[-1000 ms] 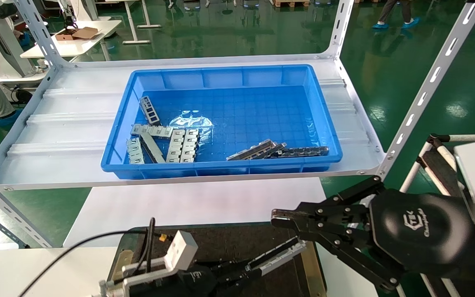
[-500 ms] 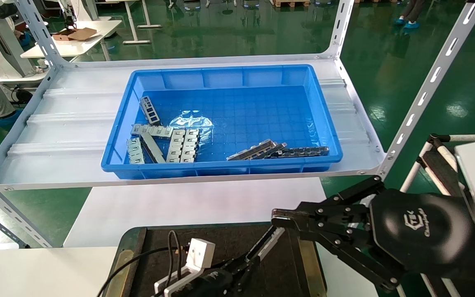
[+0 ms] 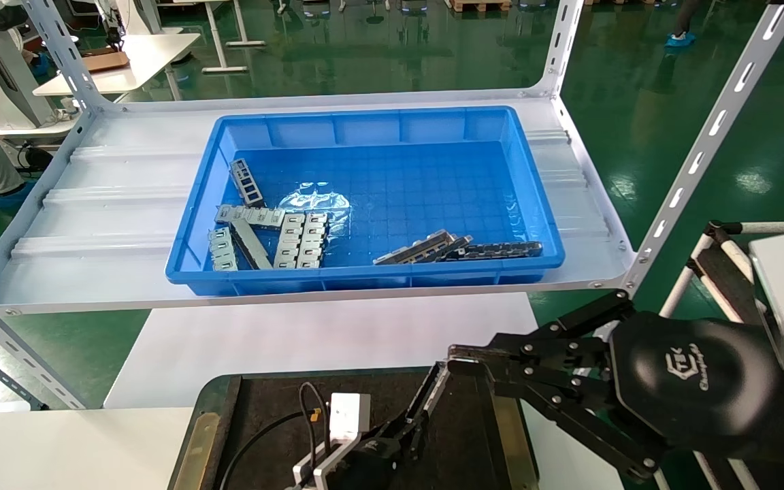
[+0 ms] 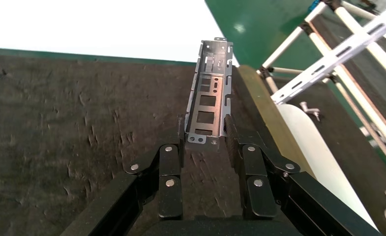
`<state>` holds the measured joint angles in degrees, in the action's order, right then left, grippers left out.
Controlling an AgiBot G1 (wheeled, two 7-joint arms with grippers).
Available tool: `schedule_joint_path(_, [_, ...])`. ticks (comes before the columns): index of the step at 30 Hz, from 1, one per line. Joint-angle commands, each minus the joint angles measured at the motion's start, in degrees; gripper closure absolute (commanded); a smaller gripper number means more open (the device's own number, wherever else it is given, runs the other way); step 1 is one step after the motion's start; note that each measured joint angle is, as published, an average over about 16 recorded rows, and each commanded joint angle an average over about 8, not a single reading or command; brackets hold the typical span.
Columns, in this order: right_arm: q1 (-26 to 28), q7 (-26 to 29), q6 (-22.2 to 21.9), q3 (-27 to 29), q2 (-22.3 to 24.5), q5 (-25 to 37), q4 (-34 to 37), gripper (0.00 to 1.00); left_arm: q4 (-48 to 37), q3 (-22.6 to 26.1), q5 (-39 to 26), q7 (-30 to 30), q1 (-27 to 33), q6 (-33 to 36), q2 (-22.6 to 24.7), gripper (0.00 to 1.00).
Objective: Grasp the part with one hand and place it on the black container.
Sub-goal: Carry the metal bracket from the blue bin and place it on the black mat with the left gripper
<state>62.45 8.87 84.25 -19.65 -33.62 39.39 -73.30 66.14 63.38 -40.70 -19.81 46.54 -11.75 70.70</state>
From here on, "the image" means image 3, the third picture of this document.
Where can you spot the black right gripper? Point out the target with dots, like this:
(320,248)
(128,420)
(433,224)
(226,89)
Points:
(695,381)

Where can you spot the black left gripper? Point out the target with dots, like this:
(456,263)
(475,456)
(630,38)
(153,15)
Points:
(365,466)

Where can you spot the long grey metal channel part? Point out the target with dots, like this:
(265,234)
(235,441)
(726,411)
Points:
(456,245)
(427,395)
(414,248)

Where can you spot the long dark metal part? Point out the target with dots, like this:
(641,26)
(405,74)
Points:
(497,250)

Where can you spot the black container tray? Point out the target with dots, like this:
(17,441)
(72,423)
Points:
(263,422)

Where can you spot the grey slotted metal part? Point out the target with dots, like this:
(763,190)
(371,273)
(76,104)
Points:
(290,239)
(250,216)
(248,182)
(313,239)
(223,250)

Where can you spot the dark flat metal part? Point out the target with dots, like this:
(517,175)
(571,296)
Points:
(253,245)

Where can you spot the blue plastic bin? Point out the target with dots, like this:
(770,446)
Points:
(433,170)

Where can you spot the clear plastic bag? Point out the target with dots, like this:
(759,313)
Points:
(314,201)

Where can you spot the white metal shelf rack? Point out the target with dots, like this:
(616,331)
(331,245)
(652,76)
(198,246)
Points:
(120,204)

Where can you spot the wooden pallet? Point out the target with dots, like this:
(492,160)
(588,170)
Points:
(479,5)

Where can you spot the white background table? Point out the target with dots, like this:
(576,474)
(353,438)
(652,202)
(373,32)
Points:
(140,58)

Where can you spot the brown cardboard box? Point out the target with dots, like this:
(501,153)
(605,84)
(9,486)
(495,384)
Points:
(107,61)

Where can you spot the white machine stand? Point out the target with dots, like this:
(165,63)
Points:
(4,82)

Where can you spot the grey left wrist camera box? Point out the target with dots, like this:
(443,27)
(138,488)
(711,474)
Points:
(350,416)

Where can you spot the white tube cart frame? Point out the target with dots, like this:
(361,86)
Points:
(725,279)

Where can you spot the white background desk frame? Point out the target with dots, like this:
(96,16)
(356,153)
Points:
(225,41)

